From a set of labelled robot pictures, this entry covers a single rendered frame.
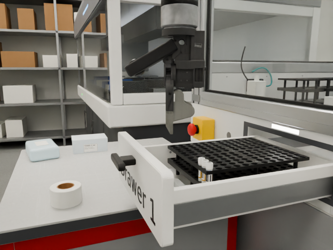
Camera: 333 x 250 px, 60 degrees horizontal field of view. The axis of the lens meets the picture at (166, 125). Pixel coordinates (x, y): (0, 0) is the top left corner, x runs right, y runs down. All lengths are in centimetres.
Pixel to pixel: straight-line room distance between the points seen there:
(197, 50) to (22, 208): 51
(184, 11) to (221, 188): 33
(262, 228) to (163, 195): 45
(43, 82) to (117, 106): 346
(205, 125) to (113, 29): 63
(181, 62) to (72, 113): 421
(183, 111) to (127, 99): 76
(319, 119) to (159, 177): 35
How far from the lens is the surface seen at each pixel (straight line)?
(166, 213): 41
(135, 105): 134
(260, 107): 73
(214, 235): 82
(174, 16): 59
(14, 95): 432
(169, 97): 57
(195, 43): 60
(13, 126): 443
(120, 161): 49
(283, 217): 73
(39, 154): 106
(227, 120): 86
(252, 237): 85
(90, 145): 111
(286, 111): 67
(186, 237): 78
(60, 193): 69
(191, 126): 91
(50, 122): 478
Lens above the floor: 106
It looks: 11 degrees down
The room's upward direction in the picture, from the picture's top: straight up
